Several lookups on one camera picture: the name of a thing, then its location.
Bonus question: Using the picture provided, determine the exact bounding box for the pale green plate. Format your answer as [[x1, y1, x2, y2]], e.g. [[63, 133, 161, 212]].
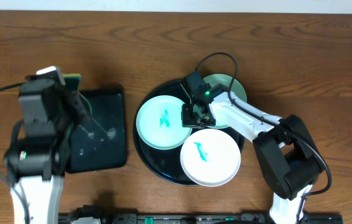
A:
[[203, 73, 247, 129]]

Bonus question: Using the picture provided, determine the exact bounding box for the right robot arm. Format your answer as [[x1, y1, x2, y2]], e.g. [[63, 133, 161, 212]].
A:
[[180, 91, 332, 223]]

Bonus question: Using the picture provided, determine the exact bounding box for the white plate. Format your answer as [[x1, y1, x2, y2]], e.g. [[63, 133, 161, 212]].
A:
[[180, 129, 241, 187]]

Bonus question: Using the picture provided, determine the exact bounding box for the black round tray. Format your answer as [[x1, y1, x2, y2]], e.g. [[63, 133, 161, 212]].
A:
[[132, 77, 246, 186]]

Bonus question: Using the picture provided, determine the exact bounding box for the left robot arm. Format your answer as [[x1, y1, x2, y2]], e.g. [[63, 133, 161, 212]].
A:
[[4, 77, 91, 223]]

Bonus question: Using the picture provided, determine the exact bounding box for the black rectangular tray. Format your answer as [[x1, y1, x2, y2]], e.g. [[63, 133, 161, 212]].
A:
[[67, 87, 127, 174]]

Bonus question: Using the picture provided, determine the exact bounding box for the green yellow sponge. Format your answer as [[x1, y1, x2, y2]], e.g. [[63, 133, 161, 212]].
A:
[[63, 73, 81, 92]]

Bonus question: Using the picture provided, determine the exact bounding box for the mint green plate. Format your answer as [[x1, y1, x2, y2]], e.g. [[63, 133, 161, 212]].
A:
[[136, 95, 192, 150]]

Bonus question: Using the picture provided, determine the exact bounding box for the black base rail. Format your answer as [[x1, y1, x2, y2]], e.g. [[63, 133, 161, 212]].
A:
[[57, 212, 344, 224]]

